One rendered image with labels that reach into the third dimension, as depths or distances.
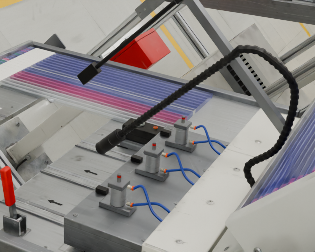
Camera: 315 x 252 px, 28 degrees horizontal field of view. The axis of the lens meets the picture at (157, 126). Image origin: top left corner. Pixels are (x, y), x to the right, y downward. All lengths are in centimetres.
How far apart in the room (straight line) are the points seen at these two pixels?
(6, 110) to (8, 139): 110
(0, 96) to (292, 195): 87
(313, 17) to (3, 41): 128
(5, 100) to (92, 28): 178
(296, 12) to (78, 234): 141
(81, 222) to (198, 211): 17
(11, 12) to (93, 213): 200
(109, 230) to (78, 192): 20
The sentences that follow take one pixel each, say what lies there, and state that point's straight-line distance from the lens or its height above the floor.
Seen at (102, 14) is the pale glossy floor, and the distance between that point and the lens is 325.
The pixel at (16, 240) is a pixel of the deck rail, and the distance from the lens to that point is 94.
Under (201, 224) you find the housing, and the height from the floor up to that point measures 127.
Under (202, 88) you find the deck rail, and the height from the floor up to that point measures 106.
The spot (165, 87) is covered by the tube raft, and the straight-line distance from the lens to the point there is 143.
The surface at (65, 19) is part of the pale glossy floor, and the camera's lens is 303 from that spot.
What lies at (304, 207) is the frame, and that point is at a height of 148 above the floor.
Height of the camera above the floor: 179
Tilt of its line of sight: 36 degrees down
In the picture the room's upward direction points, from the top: 56 degrees clockwise
